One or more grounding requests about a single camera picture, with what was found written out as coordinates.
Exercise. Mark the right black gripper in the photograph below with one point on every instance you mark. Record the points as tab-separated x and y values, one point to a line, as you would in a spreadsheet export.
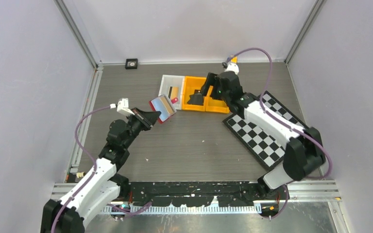
211	78

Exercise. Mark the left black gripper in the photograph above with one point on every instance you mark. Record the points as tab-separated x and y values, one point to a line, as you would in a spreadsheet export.
147	119

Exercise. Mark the red card holder wallet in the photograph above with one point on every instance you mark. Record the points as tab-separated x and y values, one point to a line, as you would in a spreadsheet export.
165	105

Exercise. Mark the dark grey credit card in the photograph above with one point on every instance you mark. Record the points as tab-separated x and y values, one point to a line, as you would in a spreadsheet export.
196	98

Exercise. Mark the orange gold credit card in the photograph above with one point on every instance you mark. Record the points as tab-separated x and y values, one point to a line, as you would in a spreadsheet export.
173	92

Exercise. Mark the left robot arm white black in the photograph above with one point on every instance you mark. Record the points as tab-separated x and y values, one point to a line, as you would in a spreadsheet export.
73	212

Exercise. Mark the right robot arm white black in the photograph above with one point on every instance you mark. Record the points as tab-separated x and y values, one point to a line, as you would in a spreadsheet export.
304	152

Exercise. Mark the orange bin with cards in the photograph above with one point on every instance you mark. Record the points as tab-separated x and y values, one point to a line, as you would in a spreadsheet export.
191	86

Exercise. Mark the empty orange bin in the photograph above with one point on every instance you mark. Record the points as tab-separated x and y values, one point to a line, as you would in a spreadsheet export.
215	106

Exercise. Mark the white plastic bin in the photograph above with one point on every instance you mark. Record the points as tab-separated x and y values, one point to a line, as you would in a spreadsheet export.
172	80

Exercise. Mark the small black square box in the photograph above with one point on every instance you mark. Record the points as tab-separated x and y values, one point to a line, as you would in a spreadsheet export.
131	63

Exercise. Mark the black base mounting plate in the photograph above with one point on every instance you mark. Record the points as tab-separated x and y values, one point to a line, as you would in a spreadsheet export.
198	194

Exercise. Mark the small beige spool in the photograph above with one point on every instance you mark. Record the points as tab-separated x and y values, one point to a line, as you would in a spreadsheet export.
80	175

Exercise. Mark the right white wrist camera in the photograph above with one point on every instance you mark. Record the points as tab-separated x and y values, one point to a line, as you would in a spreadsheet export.
230	66

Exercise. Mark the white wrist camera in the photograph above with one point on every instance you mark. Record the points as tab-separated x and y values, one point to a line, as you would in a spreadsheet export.
122	107
230	66

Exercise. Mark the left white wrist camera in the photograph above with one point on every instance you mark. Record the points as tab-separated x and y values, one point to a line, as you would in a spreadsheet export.
122	107

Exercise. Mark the aluminium rail frame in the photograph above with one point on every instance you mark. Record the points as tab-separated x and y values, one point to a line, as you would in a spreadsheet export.
303	191

